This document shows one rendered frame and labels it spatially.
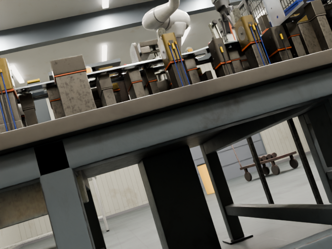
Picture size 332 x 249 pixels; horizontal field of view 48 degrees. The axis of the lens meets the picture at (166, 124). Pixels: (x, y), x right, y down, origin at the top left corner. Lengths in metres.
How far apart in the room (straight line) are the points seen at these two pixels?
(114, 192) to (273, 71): 10.40
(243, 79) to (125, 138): 0.34
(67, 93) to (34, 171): 0.53
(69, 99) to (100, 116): 0.51
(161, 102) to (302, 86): 0.41
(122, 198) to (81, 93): 9.96
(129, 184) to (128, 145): 10.40
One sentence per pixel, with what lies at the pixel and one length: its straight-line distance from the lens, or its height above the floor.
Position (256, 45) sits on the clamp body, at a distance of 1.61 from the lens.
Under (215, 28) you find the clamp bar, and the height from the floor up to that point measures 1.18.
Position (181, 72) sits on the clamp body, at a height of 0.88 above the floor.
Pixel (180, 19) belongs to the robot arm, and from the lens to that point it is 2.45.
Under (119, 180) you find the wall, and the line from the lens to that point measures 11.31.
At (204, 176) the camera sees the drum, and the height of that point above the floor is 0.37.
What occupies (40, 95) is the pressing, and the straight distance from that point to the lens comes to 1.71.
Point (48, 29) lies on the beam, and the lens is 8.22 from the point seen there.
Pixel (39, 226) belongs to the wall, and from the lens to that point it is 11.43.
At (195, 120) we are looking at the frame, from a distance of 0.97.
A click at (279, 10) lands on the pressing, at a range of 2.02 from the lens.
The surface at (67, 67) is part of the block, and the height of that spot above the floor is 0.99.
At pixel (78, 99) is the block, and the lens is 1.40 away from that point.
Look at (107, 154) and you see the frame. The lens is 0.92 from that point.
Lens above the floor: 0.48
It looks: 9 degrees up
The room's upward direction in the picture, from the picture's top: 17 degrees counter-clockwise
